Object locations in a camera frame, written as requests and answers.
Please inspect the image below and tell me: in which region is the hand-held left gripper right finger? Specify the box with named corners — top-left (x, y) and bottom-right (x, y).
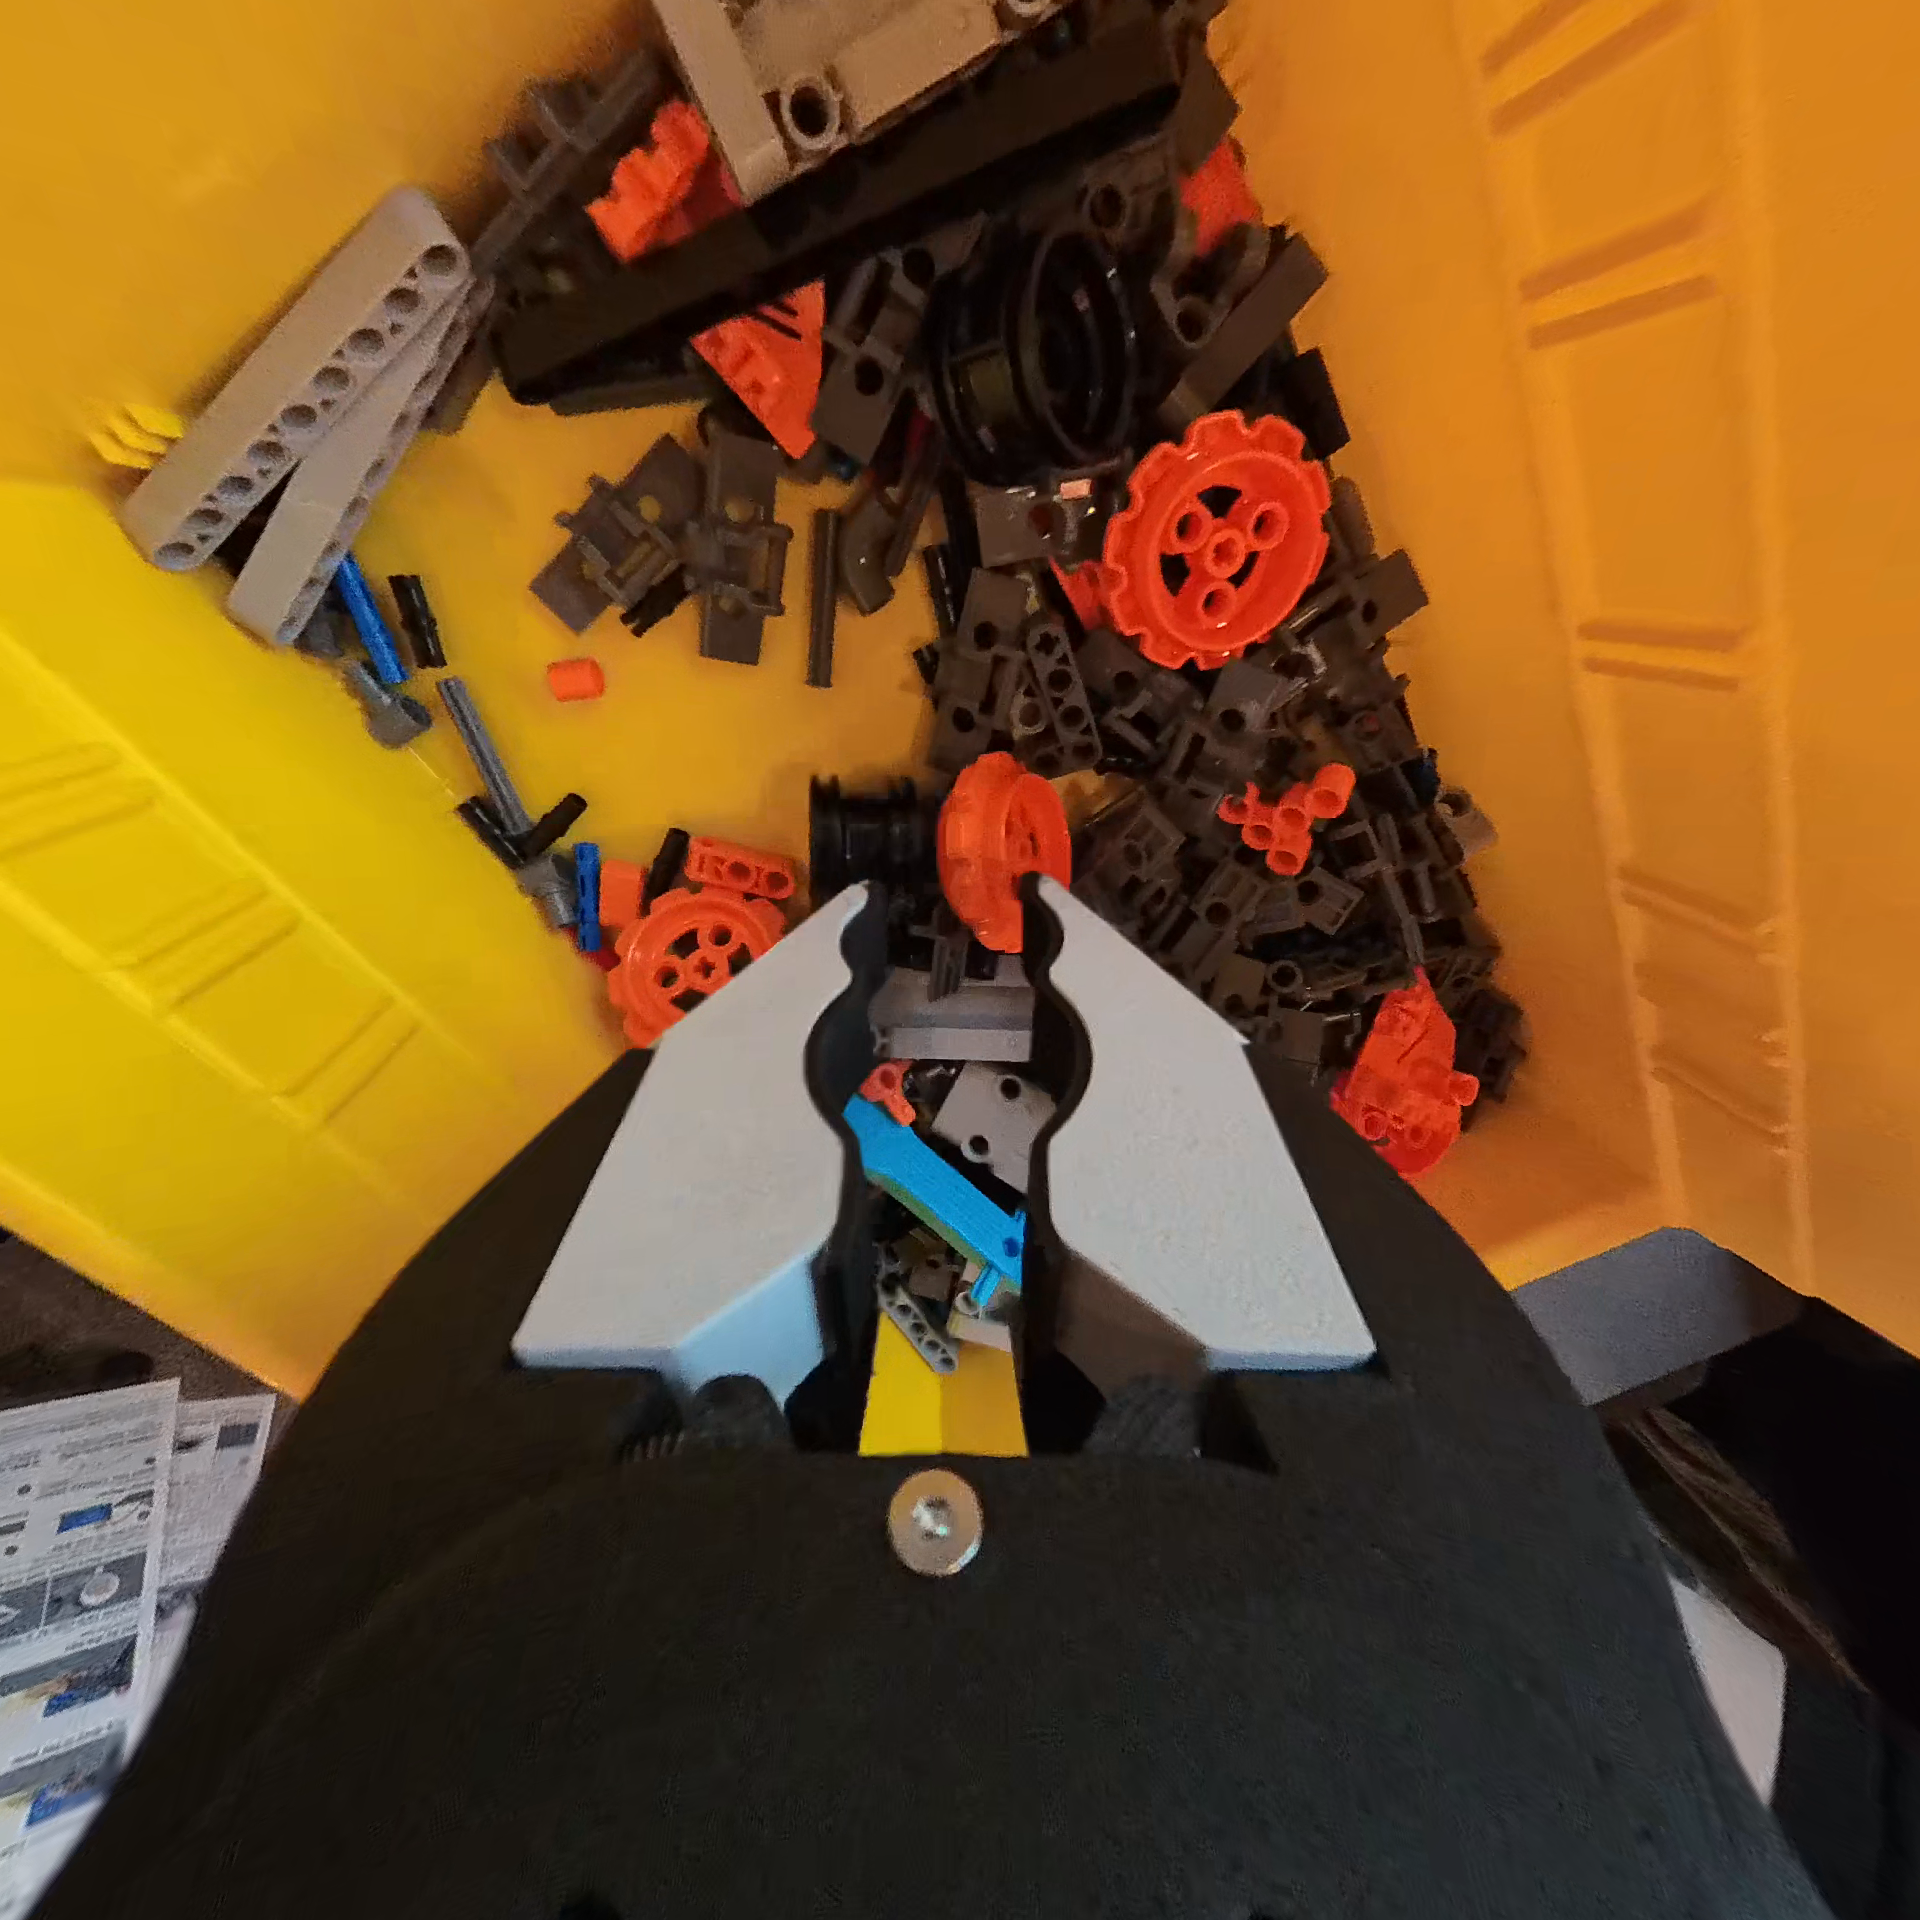
top-left (1019, 874), bottom-right (1379, 1453)

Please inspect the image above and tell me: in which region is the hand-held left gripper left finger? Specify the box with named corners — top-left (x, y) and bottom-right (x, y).
top-left (512, 881), bottom-right (872, 1453)

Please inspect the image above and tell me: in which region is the orange gear wheel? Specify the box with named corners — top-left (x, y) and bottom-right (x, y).
top-left (606, 884), bottom-right (793, 1047)
top-left (936, 755), bottom-right (1079, 956)
top-left (1100, 409), bottom-right (1336, 672)

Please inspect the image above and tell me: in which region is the yellow plastic bin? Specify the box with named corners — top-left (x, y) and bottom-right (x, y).
top-left (0, 0), bottom-right (1920, 1398)

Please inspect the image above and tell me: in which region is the blue flat piece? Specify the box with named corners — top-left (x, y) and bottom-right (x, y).
top-left (844, 1094), bottom-right (1029, 1311)

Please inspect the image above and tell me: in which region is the grey brick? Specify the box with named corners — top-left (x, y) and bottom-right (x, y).
top-left (869, 966), bottom-right (1040, 1066)

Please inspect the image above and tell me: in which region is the orange cross connector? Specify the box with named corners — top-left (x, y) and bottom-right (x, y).
top-left (1217, 760), bottom-right (1359, 879)

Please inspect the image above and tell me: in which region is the black wheel rim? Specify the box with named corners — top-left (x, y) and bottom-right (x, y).
top-left (809, 776), bottom-right (940, 917)

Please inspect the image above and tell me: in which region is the pile of dark grey parts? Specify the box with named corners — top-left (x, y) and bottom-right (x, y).
top-left (527, 150), bottom-right (1532, 1114)

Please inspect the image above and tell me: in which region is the grey axle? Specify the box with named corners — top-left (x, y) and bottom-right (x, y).
top-left (436, 678), bottom-right (539, 844)

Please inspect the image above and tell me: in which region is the blue axle pin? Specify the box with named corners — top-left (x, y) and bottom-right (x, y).
top-left (334, 554), bottom-right (412, 682)

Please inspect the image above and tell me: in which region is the light grey holed beam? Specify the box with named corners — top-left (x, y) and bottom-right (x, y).
top-left (224, 283), bottom-right (498, 648)
top-left (122, 187), bottom-right (473, 574)

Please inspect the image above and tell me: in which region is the orange triangular panel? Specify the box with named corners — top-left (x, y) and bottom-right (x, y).
top-left (688, 280), bottom-right (831, 462)

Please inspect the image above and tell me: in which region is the long black beam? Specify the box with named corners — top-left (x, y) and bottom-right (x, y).
top-left (498, 60), bottom-right (1246, 411)

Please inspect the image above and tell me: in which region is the orange toothed piece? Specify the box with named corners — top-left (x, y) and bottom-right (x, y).
top-left (585, 103), bottom-right (718, 260)

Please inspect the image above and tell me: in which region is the light grey motor block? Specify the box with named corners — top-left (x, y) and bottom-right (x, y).
top-left (652, 0), bottom-right (1081, 203)

